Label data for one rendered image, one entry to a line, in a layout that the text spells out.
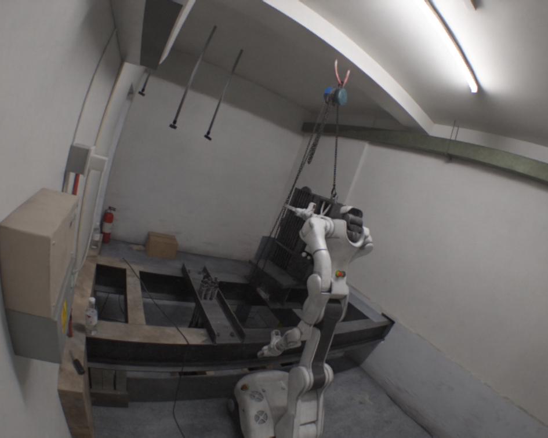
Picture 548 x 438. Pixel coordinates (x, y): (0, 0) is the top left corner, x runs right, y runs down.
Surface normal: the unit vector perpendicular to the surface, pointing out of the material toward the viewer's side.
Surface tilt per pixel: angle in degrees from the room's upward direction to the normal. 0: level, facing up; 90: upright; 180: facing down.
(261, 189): 90
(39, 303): 90
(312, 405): 51
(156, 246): 90
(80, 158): 90
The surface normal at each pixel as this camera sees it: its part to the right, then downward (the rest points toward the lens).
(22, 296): 0.47, 0.33
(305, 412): 0.53, -0.34
